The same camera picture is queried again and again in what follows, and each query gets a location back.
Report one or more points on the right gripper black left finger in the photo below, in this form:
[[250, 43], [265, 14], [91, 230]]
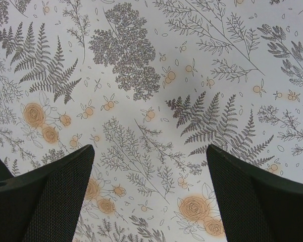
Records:
[[45, 204]]

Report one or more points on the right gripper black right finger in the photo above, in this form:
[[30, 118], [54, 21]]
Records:
[[255, 205]]

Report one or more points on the floral patterned table mat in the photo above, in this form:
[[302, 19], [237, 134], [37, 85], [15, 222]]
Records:
[[150, 85]]

